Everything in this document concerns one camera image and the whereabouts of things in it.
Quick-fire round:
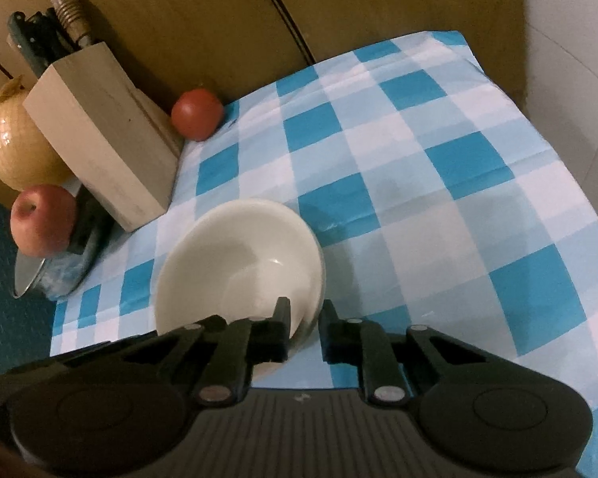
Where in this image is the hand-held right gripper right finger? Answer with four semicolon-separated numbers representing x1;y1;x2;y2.
317;299;500;406

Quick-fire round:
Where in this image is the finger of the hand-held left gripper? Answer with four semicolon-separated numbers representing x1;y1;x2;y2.
55;341;112;360

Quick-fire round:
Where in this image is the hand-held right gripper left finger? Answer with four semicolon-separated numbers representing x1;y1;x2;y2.
122;297;292;406

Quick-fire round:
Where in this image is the steel pot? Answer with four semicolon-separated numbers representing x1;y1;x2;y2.
39;194;116;302

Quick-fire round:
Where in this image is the teal foam mat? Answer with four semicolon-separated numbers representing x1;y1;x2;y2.
0;188;63;365

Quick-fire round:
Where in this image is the red apple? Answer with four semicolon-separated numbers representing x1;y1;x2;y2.
10;184;79;259

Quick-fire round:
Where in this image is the blue checked tablecloth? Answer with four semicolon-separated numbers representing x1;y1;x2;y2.
49;29;598;471

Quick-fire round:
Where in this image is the yellow onion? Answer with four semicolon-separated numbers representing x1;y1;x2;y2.
0;75;75;192

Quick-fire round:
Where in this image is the wooden knife block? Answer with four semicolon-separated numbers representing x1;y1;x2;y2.
22;42;185;233

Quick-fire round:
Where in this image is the red tomato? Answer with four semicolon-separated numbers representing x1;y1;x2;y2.
171;88;224;142

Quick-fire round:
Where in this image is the brown wooden cabinet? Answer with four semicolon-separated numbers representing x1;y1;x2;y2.
0;0;529;205

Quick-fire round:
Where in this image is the dark knife handle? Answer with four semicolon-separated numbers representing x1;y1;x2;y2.
7;9;77;79

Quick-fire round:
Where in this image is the wooden knife handle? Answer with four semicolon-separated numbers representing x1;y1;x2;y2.
51;0;99;51

